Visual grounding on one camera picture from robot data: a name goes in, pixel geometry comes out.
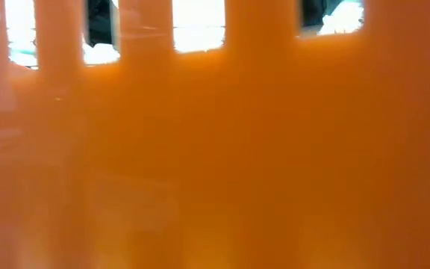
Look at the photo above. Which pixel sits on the orange slotted plastic basket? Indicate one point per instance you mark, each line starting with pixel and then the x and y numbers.
pixel 215 149

